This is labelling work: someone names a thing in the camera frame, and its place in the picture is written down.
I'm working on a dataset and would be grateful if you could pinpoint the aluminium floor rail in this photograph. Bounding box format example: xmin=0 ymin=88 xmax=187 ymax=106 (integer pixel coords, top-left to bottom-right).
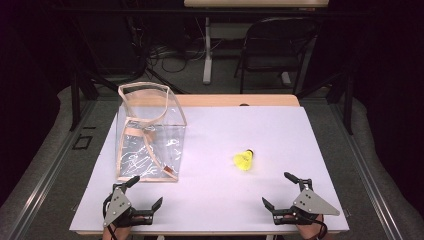
xmin=5 ymin=99 xmax=98 ymax=240
xmin=329 ymin=103 xmax=405 ymax=240

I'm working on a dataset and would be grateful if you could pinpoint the person's right hand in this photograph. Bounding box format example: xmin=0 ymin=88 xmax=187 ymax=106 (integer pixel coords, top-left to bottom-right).
xmin=284 ymin=214 xmax=327 ymax=240

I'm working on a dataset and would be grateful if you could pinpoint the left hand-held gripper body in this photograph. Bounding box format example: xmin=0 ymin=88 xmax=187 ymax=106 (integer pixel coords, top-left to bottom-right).
xmin=102 ymin=184 xmax=155 ymax=229

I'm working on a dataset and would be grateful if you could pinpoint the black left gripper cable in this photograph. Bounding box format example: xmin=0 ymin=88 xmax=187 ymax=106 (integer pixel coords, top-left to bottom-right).
xmin=101 ymin=194 xmax=118 ymax=240

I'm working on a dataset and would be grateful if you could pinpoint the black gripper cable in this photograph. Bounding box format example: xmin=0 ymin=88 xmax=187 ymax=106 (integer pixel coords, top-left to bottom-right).
xmin=299 ymin=213 xmax=330 ymax=240
xmin=101 ymin=194 xmax=118 ymax=240

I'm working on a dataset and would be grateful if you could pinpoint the yellow shuttlecock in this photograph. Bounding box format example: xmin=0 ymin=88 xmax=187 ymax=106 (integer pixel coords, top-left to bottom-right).
xmin=232 ymin=149 xmax=255 ymax=172

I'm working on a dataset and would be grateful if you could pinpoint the clear bag with beige trim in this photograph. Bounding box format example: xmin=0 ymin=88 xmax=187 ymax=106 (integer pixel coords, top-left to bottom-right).
xmin=114 ymin=81 xmax=188 ymax=184

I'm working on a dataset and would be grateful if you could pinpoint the white desk with metal legs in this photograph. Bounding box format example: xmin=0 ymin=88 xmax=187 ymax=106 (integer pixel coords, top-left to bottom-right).
xmin=183 ymin=0 xmax=330 ymax=85

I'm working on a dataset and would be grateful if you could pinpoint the person's left hand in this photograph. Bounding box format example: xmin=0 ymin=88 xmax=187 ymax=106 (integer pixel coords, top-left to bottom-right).
xmin=102 ymin=216 xmax=135 ymax=240

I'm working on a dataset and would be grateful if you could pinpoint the black metal stand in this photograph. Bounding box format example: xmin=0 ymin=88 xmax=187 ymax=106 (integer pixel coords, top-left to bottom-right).
xmin=67 ymin=64 xmax=118 ymax=132
xmin=295 ymin=70 xmax=355 ymax=136

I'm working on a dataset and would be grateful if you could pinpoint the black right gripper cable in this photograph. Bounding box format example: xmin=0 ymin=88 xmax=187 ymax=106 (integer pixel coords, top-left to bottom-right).
xmin=299 ymin=213 xmax=330 ymax=240

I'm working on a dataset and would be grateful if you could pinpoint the black folding chair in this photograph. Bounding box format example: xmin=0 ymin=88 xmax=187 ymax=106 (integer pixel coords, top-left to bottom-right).
xmin=233 ymin=16 xmax=322 ymax=96

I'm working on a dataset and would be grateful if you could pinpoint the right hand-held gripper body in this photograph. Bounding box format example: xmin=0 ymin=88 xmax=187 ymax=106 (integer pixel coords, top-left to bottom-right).
xmin=272 ymin=179 xmax=341 ymax=226

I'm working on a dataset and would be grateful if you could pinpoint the bundle of floor cables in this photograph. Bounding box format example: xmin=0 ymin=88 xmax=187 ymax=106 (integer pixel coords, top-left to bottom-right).
xmin=146 ymin=16 xmax=228 ymax=75

